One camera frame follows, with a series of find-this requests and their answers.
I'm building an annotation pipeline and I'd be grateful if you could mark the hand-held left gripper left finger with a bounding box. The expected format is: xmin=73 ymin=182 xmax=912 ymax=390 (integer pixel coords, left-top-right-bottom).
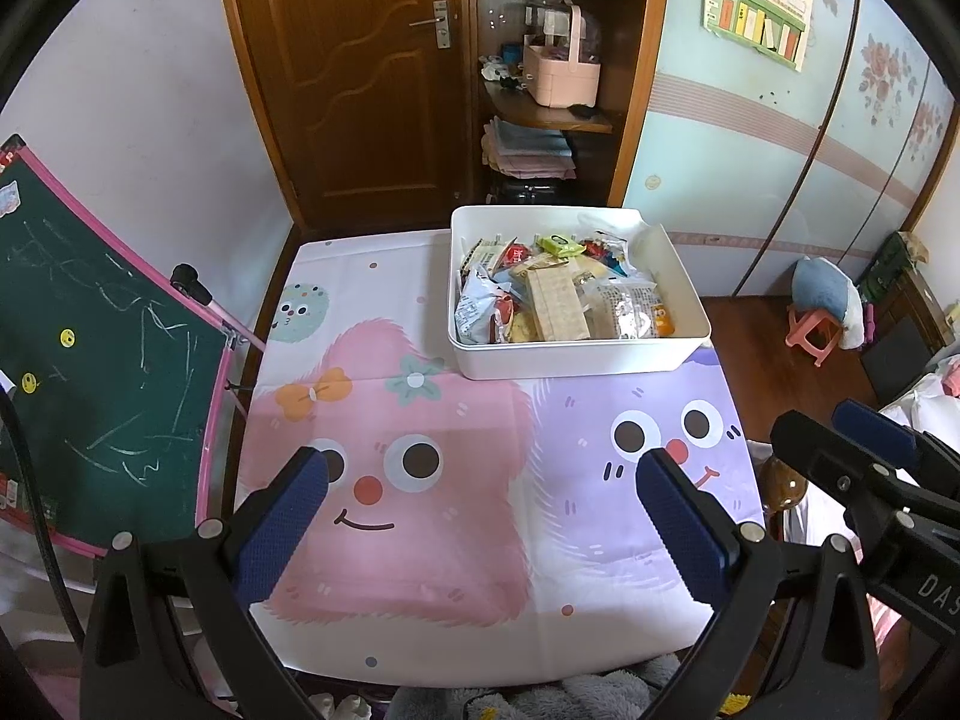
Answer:
xmin=79 ymin=446 xmax=331 ymax=720

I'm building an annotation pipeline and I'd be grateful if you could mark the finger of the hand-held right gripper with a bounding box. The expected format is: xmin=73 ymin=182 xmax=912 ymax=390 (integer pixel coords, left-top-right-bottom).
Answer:
xmin=771 ymin=410 xmax=920 ymax=541
xmin=831 ymin=399 xmax=960 ymax=485

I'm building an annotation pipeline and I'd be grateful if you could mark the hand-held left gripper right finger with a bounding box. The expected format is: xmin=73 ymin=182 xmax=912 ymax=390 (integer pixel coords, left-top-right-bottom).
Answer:
xmin=634 ymin=448 xmax=882 ymax=720

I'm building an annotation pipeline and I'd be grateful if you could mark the white plastic bin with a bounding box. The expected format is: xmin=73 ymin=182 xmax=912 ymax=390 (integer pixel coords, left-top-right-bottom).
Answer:
xmin=448 ymin=205 xmax=712 ymax=381

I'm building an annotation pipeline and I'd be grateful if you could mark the clear printed snack packet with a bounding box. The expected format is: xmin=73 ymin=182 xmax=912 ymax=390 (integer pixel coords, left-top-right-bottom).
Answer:
xmin=589 ymin=277 xmax=661 ymax=338

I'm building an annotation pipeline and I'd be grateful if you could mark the beige cracker packet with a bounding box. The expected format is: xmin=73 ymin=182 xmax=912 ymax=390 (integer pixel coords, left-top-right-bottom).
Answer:
xmin=525 ymin=268 xmax=592 ymax=342

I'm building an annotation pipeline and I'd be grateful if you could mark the large yellow cake packet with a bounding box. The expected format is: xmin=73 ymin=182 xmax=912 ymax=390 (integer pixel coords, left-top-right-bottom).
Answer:
xmin=517 ymin=251 xmax=612 ymax=293

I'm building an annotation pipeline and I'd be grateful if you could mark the white snack bag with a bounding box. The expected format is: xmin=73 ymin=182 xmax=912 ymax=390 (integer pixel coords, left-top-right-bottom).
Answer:
xmin=454 ymin=270 xmax=518 ymax=344

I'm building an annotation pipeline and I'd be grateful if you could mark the red-trimmed snack packet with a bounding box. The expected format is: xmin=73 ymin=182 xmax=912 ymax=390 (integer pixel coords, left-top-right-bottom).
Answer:
xmin=463 ymin=236 xmax=518 ymax=275

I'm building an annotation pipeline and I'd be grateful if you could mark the white pillow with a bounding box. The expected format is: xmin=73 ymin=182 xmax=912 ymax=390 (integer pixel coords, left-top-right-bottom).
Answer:
xmin=877 ymin=371 xmax=960 ymax=451

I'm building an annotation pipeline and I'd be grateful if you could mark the dark wooden cabinet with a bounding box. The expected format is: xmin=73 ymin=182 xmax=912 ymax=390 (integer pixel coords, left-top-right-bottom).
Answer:
xmin=859 ymin=232 xmax=953 ymax=402

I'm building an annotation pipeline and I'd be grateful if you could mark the pink plastic stool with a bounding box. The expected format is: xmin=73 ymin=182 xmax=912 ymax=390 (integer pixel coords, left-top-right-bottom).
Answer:
xmin=786 ymin=307 xmax=841 ymax=368

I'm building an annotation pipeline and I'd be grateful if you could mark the small pink stool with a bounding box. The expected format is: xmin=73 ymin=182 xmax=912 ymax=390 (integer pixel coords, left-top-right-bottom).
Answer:
xmin=791 ymin=255 xmax=867 ymax=350

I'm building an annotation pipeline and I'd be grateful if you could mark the cartoon printed tablecloth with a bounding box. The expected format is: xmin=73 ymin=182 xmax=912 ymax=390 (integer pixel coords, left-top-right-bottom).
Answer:
xmin=232 ymin=229 xmax=766 ymax=687

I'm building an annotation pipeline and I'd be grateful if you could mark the grey fluffy cloth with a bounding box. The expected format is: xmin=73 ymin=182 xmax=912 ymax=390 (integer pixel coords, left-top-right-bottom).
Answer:
xmin=390 ymin=652 xmax=683 ymax=720

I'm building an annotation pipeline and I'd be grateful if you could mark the pale blue floral wardrobe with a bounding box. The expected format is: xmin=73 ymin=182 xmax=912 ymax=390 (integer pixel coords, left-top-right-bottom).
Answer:
xmin=619 ymin=0 xmax=960 ymax=297

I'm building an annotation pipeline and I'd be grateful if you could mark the black suitcase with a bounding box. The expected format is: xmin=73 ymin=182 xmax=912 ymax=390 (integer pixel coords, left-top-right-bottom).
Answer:
xmin=491 ymin=178 xmax=575 ymax=208

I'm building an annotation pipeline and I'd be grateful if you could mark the stack of folded cloths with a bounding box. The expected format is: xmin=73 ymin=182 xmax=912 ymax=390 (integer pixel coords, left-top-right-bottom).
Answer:
xmin=481 ymin=116 xmax=577 ymax=181

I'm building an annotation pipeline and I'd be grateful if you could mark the wooden corner shelf unit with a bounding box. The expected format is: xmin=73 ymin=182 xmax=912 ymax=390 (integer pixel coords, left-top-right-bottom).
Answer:
xmin=461 ymin=0 xmax=672 ymax=207

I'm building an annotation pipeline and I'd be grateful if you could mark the brown wooden door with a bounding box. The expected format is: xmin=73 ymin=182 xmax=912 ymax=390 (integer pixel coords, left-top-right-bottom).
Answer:
xmin=214 ymin=0 xmax=481 ymax=230

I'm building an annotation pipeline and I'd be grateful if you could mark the wooden chair post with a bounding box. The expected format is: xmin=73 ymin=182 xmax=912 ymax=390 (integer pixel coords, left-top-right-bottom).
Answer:
xmin=757 ymin=457 xmax=807 ymax=533

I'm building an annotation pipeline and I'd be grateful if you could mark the green chalkboard with pink frame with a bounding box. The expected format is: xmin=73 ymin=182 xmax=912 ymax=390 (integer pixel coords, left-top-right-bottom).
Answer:
xmin=0 ymin=133 xmax=267 ymax=560

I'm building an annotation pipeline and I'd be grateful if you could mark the black cable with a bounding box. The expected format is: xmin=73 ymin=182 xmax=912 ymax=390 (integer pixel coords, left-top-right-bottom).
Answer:
xmin=0 ymin=390 xmax=87 ymax=653

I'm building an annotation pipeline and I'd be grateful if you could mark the wall poster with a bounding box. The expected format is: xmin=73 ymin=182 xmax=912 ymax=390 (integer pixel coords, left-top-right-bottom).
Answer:
xmin=701 ymin=0 xmax=815 ymax=74

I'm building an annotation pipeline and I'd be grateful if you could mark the pink handled basket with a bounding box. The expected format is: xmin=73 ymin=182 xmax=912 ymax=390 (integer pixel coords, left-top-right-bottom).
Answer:
xmin=523 ymin=4 xmax=602 ymax=107

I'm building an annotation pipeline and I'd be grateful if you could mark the silver door handle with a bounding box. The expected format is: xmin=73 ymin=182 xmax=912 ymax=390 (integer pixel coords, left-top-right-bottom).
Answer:
xmin=409 ymin=1 xmax=453 ymax=50

